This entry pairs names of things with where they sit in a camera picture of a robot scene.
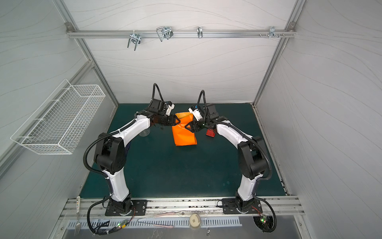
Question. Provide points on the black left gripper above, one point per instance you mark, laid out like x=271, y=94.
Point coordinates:
x=167, y=119

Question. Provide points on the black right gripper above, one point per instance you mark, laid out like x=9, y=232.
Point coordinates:
x=196, y=125

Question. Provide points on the orange wrapping paper sheet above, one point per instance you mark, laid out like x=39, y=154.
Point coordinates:
x=182, y=136

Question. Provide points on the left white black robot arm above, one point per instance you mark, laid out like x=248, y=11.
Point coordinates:
x=107, y=155

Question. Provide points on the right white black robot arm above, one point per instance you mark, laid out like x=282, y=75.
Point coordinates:
x=253, y=161

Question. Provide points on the red tape dispenser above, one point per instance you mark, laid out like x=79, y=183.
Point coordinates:
x=210, y=133

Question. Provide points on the left metal u-bolt clamp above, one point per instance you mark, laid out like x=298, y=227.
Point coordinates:
x=134, y=40

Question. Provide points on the metal u-bolt clamp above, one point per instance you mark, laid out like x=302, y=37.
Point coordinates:
x=134, y=40
x=164, y=32

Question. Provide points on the middle metal u-bolt clamp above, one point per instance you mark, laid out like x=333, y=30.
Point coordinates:
x=164, y=32

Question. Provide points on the white slotted vent strip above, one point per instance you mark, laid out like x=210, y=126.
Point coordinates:
x=208, y=222

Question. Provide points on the right metal bolt clamp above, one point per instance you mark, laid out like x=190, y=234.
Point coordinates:
x=272, y=33

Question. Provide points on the white power strip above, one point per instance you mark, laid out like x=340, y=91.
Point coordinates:
x=78, y=201

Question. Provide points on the fork hanging at front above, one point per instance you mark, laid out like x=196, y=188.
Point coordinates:
x=78, y=225

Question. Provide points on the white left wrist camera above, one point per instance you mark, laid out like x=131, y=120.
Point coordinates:
x=170, y=107

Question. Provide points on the small metal bracket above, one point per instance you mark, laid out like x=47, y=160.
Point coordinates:
x=200, y=32

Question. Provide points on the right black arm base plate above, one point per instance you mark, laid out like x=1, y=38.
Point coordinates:
x=229, y=206

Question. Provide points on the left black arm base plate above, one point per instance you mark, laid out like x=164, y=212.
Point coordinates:
x=140, y=207

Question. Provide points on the white wire basket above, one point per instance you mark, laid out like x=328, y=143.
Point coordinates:
x=57, y=126

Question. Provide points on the aluminium crossbar rail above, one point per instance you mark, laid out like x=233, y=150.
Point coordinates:
x=179, y=34

